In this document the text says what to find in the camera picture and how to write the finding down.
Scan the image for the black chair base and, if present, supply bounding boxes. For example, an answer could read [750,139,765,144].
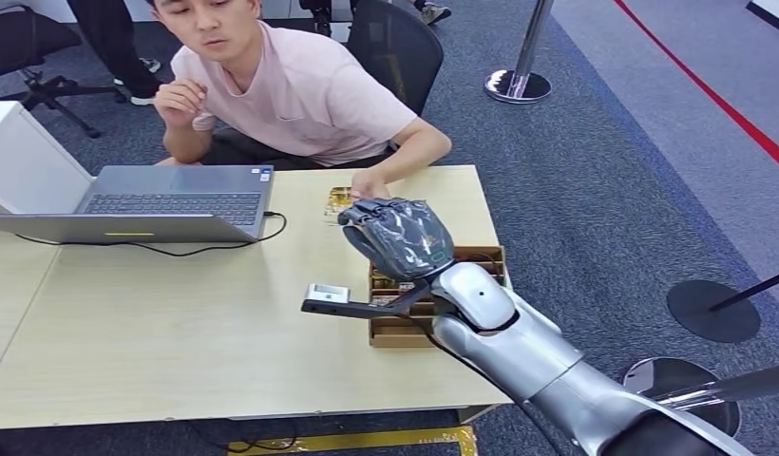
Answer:
[299,0,335,39]

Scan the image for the person's right hand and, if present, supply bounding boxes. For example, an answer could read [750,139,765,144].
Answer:
[154,78,208,131]

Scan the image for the person's left hand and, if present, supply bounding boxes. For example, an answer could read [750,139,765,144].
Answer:
[350,168,392,202]

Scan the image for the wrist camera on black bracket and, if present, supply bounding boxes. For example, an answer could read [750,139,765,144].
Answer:
[301,283,436,320]

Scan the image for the white box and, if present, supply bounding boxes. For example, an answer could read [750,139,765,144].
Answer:
[0,100,95,216]

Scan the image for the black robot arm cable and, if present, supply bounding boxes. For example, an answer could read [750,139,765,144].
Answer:
[421,317,570,456]

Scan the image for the black cables under table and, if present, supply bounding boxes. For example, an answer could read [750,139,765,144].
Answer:
[187,418,300,454]

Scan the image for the black stanchion base with pole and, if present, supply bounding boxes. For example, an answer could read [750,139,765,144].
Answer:
[666,268,779,345]

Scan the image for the background person's shoe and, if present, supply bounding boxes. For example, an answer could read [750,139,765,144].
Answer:
[417,0,453,27]

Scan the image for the wooden card holder box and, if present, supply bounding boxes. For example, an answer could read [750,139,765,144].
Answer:
[368,245,511,350]

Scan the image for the black mesh office chair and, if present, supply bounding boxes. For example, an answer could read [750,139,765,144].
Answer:
[345,0,445,119]

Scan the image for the chrome stanchion post with base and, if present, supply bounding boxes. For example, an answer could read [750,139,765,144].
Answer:
[484,0,557,105]

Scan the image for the standing background person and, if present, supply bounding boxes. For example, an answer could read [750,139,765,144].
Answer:
[66,0,162,107]

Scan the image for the white board edge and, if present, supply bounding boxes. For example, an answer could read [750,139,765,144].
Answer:
[746,0,779,38]

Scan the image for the grey open laptop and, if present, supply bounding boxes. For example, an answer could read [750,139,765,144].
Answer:
[0,164,276,245]

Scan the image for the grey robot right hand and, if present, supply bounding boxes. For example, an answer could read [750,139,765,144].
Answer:
[336,197,456,283]

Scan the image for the black laptop cable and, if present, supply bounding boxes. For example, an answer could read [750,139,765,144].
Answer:
[14,211,289,258]

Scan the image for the chrome stanchion base with pole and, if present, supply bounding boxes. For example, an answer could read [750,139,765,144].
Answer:
[622,356,779,437]

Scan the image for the black wheeled office chair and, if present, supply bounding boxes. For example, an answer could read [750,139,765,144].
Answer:
[0,3,129,139]

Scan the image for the cards in wooden holder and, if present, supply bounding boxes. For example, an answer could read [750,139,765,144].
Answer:
[371,270,410,309]

